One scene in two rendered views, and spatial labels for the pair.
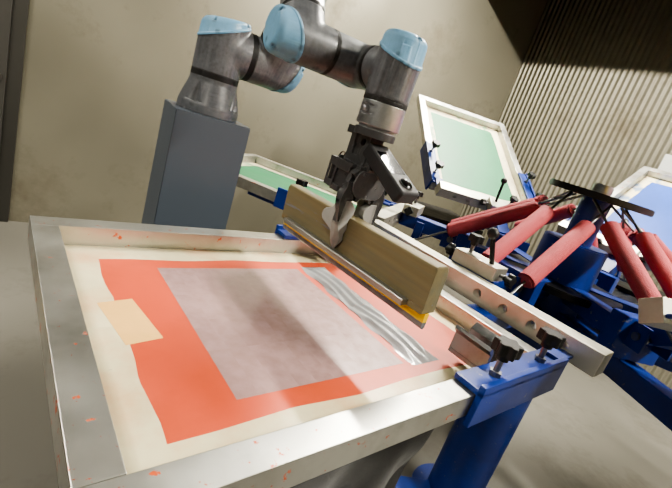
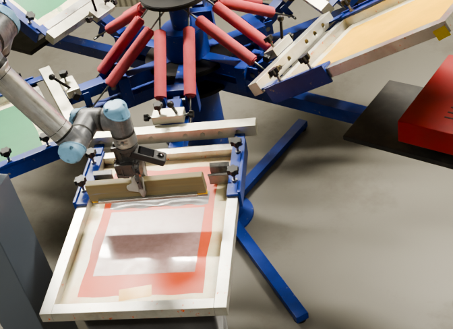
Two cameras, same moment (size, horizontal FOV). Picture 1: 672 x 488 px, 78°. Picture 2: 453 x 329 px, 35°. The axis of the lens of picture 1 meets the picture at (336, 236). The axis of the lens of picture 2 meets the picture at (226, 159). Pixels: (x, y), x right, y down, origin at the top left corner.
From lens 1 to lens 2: 1.88 m
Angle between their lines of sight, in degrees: 38
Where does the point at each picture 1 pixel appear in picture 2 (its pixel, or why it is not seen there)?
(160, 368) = (168, 288)
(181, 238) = (71, 257)
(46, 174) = not seen: outside the picture
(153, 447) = (202, 296)
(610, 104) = not seen: outside the picture
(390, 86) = (127, 130)
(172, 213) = (15, 255)
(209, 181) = (14, 220)
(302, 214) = (108, 193)
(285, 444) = (224, 263)
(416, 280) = (195, 184)
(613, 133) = not seen: outside the picture
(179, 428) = (198, 288)
